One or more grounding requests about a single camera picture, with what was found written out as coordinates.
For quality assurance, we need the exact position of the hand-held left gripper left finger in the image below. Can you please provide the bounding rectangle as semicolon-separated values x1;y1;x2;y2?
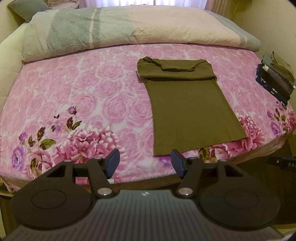
46;149;121;199

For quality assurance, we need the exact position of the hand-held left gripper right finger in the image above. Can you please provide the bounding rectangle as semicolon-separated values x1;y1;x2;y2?
171;149;248;199

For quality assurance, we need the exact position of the olive long-sleeve sweater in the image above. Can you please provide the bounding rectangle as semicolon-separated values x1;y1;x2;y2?
136;56;247;157

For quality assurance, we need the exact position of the small stack of folded clothes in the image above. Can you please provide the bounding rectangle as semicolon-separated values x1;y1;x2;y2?
255;64;288;107

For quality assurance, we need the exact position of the pink floral blanket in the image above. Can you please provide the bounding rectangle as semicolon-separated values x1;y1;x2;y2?
0;43;295;193

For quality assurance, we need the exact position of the dark grey folded garment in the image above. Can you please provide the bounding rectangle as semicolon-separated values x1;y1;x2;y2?
264;67;295;96

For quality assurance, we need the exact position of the olive folded garment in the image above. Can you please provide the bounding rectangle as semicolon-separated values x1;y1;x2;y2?
270;51;296;84

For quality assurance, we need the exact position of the light grey folded garment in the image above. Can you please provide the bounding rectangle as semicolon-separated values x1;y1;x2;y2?
261;52;278;70

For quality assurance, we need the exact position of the grey and pink folded duvet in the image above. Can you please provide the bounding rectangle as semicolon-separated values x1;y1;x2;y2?
22;7;262;63

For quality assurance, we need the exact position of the cream quilted headboard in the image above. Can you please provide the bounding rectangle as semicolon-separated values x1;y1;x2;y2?
0;23;28;103

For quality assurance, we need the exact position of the pink curtain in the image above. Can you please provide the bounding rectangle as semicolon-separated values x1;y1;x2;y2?
79;0;234;17

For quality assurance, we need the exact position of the lilac pillow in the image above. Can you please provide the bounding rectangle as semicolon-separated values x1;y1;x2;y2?
44;0;80;10

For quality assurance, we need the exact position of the grey pillow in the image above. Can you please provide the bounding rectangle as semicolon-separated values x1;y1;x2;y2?
7;0;51;23

